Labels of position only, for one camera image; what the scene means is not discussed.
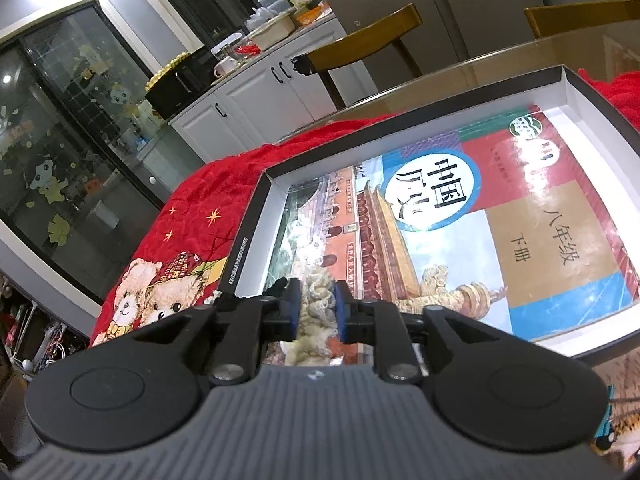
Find red bear print blanket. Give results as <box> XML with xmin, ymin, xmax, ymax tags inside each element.
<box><xmin>89</xmin><ymin>68</ymin><xmax>639</xmax><ymax>347</ymax></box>

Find white mug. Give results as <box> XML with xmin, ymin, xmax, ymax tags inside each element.
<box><xmin>214</xmin><ymin>56</ymin><xmax>239</xmax><ymax>78</ymax></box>

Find Chinese history textbook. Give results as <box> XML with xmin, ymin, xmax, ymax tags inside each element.
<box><xmin>262</xmin><ymin>105</ymin><xmax>639</xmax><ymax>360</ymax></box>

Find black microwave oven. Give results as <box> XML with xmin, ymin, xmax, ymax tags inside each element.
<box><xmin>145</xmin><ymin>47</ymin><xmax>218</xmax><ymax>120</ymax></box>

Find dark glass sliding door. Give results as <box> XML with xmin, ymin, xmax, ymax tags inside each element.
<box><xmin>1</xmin><ymin>3</ymin><xmax>169</xmax><ymax>302</ymax></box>

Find wooden chair with black cap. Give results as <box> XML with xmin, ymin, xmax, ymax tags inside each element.
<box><xmin>292</xmin><ymin>3</ymin><xmax>423</xmax><ymax>110</ymax></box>

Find silver double door refrigerator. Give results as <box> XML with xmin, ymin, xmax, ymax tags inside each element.
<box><xmin>297</xmin><ymin>0</ymin><xmax>547</xmax><ymax>76</ymax></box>

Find white kitchen cabinet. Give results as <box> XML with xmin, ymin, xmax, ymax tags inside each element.
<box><xmin>171</xmin><ymin>16</ymin><xmax>344</xmax><ymax>162</ymax></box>

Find black shallow cardboard box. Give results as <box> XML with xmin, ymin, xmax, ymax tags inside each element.
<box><xmin>218</xmin><ymin>66</ymin><xmax>639</xmax><ymax>364</ymax></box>

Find beige plastic basin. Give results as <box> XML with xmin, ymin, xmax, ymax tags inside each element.
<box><xmin>248</xmin><ymin>11</ymin><xmax>296</xmax><ymax>52</ymax></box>

